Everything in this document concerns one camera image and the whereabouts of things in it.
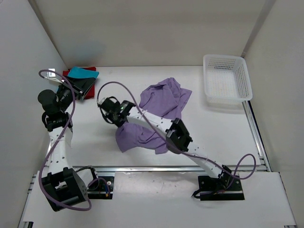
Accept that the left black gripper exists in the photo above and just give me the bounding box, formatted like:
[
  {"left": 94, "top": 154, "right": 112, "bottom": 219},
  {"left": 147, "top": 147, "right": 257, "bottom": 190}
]
[{"left": 57, "top": 75, "right": 95, "bottom": 113}]

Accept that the red t shirt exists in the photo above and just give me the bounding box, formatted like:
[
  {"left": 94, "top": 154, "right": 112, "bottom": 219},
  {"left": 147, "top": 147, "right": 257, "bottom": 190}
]
[{"left": 63, "top": 66, "right": 97, "bottom": 99}]

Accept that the teal t shirt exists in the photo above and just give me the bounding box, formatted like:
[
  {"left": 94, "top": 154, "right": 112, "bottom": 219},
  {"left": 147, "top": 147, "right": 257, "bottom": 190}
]
[{"left": 67, "top": 67, "right": 99, "bottom": 79}]

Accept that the lavender cloth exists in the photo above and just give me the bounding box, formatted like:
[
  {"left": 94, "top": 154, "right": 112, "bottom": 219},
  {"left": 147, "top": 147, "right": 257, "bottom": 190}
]
[{"left": 115, "top": 77, "right": 192, "bottom": 154}]

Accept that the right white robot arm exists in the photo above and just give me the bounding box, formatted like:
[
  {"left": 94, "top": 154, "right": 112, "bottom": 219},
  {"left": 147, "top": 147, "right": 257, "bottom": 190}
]
[{"left": 97, "top": 96, "right": 233, "bottom": 192}]

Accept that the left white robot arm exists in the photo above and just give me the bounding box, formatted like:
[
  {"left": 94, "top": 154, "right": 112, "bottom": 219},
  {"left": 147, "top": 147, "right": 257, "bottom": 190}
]
[{"left": 38, "top": 77, "right": 100, "bottom": 211}]

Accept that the white plastic basket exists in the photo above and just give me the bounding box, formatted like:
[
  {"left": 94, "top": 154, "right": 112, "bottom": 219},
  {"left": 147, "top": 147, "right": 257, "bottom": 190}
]
[{"left": 203, "top": 54, "right": 253, "bottom": 105}]

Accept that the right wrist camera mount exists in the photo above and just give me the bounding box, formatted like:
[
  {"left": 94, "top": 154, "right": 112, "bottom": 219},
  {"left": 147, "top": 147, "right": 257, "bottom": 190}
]
[{"left": 97, "top": 97, "right": 106, "bottom": 107}]

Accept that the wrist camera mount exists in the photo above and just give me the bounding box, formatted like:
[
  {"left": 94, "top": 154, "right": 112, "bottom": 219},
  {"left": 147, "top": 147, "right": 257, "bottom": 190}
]
[
  {"left": 97, "top": 97, "right": 106, "bottom": 107},
  {"left": 47, "top": 68, "right": 62, "bottom": 83}
]

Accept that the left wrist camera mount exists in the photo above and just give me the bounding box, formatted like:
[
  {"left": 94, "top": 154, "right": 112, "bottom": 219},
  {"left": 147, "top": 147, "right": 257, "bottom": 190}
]
[{"left": 47, "top": 68, "right": 62, "bottom": 83}]

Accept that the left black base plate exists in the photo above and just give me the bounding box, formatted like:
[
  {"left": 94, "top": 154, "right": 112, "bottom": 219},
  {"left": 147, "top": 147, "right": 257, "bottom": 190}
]
[{"left": 87, "top": 173, "right": 114, "bottom": 200}]

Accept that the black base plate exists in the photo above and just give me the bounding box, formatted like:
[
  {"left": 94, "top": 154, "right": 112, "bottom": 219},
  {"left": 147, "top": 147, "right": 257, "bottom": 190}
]
[
  {"left": 192, "top": 176, "right": 245, "bottom": 201},
  {"left": 87, "top": 173, "right": 114, "bottom": 200}
]

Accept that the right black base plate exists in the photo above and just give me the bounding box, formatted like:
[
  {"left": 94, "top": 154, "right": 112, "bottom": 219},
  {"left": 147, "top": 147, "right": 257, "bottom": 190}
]
[{"left": 192, "top": 176, "right": 245, "bottom": 201}]

